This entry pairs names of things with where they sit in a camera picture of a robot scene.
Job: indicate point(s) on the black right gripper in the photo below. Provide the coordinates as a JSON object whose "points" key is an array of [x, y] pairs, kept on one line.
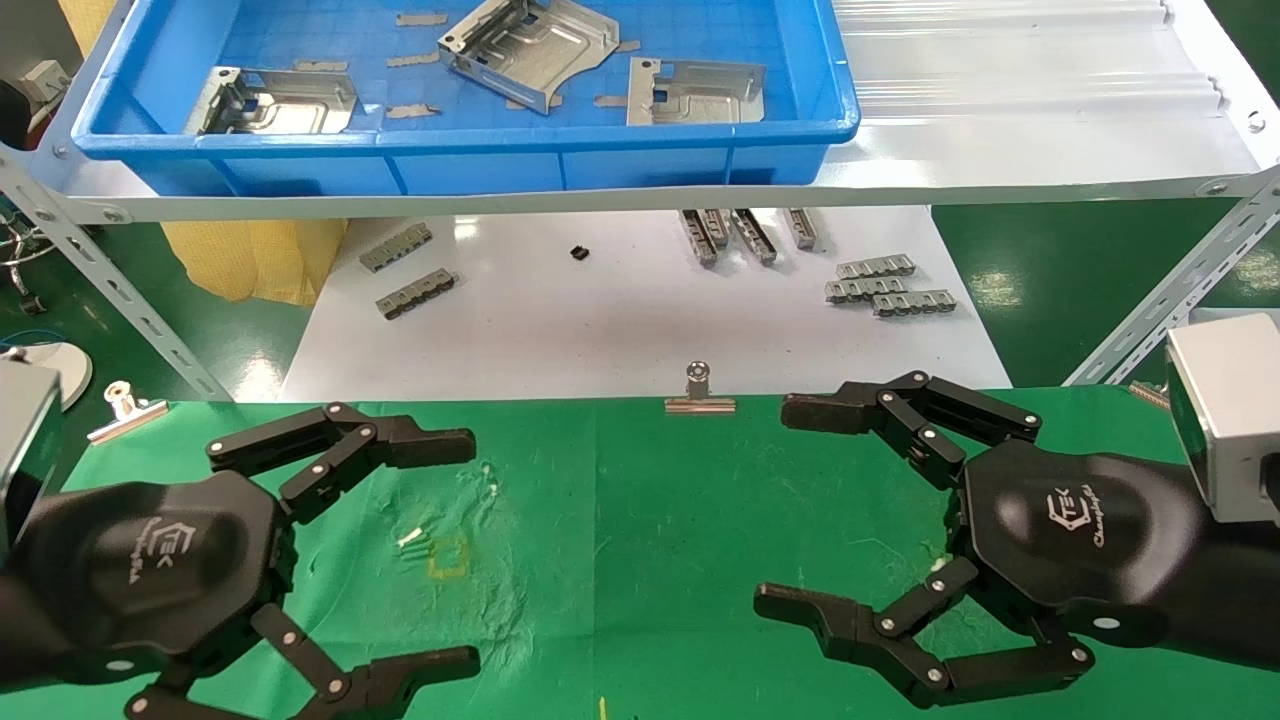
{"points": [[1070, 530]]}

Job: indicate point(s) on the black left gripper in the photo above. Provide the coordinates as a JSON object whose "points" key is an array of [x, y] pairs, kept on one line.
{"points": [[150, 570]]}

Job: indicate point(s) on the stamped sheet metal plate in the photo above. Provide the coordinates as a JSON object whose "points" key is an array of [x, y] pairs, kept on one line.
{"points": [[290, 105], [710, 95], [545, 45]]}

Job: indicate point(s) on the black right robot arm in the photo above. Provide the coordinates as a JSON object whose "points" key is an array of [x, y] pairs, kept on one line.
{"points": [[1250, 590]]}

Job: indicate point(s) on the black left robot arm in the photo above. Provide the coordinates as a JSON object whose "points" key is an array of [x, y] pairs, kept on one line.
{"points": [[8, 630]]}

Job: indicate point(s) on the silver binder clip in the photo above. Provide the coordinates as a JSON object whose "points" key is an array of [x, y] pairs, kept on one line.
{"points": [[125, 408], [698, 392], [1150, 394]]}

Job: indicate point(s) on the white flat board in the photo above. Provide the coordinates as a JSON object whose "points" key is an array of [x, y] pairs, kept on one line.
{"points": [[600, 320]]}

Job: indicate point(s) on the perforated angle iron leg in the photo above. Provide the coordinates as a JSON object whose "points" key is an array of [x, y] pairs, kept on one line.
{"points": [[1180, 285], [120, 290]]}

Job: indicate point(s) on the white round base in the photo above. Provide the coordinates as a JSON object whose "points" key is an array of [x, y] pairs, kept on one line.
{"points": [[55, 368]]}

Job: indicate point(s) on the blue plastic bin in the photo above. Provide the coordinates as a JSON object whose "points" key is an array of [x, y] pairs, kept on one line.
{"points": [[480, 165]]}

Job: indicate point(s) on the chrome chair base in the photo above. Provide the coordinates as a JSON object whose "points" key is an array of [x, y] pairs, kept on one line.
{"points": [[20, 260]]}

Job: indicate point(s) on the white electrical box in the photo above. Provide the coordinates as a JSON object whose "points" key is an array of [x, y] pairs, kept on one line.
{"points": [[45, 80]]}

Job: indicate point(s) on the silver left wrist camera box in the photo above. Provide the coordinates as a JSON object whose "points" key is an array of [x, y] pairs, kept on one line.
{"points": [[25, 440]]}

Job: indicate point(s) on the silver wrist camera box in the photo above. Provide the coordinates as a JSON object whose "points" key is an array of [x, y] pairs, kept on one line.
{"points": [[25, 440], [1235, 420]]}

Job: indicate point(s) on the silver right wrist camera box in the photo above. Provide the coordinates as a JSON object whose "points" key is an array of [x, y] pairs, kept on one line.
{"points": [[1235, 420]]}

